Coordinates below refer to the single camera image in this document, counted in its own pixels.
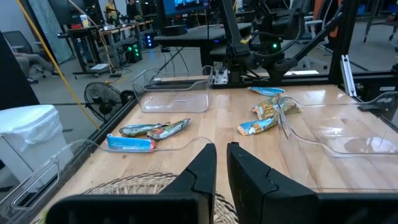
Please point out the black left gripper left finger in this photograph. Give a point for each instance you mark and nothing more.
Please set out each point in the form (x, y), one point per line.
(186, 205)

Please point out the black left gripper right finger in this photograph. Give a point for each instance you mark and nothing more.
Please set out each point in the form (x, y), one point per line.
(264, 202)

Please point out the blue orange granola bar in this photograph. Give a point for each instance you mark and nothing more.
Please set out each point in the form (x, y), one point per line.
(267, 109)
(267, 91)
(256, 127)

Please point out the green brown granola bar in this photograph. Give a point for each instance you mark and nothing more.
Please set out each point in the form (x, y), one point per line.
(168, 129)

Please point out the blue granola bar red ends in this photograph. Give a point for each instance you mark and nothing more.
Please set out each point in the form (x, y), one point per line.
(130, 143)

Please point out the blue foil granola bar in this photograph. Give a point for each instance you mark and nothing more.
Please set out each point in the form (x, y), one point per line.
(140, 129)

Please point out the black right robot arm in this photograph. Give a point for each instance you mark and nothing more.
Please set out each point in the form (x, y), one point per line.
(280, 21)

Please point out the white printed paper sheet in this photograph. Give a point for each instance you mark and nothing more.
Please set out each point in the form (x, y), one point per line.
(303, 72)

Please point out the round wicker basket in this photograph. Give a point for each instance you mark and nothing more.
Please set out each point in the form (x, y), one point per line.
(130, 183)

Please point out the black desk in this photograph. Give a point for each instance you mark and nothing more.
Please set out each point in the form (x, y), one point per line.
(192, 35)

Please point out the white chair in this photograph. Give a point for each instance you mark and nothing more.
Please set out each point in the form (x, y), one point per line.
(314, 25)

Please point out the black box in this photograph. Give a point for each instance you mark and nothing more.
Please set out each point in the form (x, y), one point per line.
(175, 30)

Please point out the large display screen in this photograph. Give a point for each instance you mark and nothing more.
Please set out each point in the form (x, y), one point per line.
(186, 6)

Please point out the clear plastic storage bin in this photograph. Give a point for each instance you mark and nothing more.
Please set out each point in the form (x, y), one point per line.
(174, 99)
(37, 183)
(342, 174)

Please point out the computer tower blue lights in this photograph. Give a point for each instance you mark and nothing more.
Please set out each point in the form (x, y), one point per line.
(150, 40)

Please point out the computer tower green lights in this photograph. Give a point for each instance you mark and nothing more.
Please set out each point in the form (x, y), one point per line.
(133, 54)

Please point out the person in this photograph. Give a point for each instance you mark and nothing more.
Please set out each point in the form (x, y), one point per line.
(31, 60)
(132, 11)
(111, 12)

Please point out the black floor fan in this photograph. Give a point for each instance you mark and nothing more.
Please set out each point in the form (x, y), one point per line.
(102, 101)

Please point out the white cup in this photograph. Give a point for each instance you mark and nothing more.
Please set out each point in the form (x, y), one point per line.
(84, 21)

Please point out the white trash can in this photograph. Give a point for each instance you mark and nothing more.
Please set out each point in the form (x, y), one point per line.
(28, 130)

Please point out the grey partition panel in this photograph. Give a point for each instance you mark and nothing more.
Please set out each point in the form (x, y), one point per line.
(53, 31)

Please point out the grey office chair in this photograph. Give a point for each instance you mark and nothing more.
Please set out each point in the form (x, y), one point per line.
(17, 40)

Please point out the silver aluminium bracket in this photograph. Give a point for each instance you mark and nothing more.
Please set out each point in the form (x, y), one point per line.
(348, 77)

